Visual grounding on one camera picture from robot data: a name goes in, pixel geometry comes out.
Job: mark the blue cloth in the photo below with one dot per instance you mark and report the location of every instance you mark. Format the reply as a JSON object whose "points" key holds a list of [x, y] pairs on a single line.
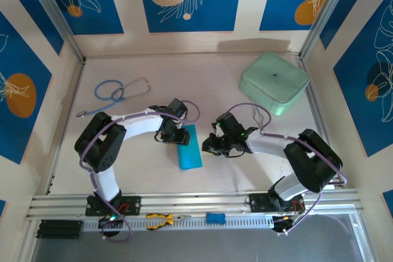
{"points": [[190, 157]]}

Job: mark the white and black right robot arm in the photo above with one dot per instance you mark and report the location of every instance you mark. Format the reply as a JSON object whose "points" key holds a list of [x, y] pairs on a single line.
{"points": [[313, 164]]}

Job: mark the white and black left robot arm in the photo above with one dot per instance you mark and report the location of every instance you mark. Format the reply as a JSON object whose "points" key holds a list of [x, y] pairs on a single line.
{"points": [[101, 148]]}

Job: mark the blue bone shaped block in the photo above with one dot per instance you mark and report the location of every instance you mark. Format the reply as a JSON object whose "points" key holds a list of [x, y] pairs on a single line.
{"points": [[215, 218]]}

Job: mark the mint green zip case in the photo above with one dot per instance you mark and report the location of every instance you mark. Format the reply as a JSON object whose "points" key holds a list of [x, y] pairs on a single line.
{"points": [[273, 71]]}

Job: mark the blue stethoscope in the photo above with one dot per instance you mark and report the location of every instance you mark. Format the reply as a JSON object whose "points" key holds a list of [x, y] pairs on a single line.
{"points": [[81, 114]]}

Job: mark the black ribbed block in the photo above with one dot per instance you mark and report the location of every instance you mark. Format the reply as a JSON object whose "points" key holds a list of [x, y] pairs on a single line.
{"points": [[58, 229]]}

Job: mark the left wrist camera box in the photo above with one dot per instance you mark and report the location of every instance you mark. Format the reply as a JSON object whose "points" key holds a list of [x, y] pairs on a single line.
{"points": [[185, 122]]}

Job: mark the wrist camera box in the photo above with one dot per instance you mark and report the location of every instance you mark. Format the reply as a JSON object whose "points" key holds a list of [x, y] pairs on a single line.
{"points": [[215, 128], [185, 122]]}

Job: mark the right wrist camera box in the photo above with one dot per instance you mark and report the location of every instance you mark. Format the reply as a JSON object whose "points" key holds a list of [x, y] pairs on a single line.
{"points": [[215, 128]]}

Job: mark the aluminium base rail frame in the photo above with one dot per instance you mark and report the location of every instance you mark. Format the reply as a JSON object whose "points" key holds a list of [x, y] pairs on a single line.
{"points": [[190, 200]]}

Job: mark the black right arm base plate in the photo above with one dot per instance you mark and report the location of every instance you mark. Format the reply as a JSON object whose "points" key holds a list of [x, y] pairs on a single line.
{"points": [[256, 202]]}

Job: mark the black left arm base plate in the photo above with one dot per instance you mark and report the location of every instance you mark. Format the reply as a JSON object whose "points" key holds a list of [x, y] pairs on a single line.
{"points": [[135, 205]]}

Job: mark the aluminium side rail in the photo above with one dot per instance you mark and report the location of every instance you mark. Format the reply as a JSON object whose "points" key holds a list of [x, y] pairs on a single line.
{"points": [[74, 93], [316, 105]]}

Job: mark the aluminium corner post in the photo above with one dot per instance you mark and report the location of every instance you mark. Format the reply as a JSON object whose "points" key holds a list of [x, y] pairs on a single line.
{"points": [[325, 7], [52, 4]]}

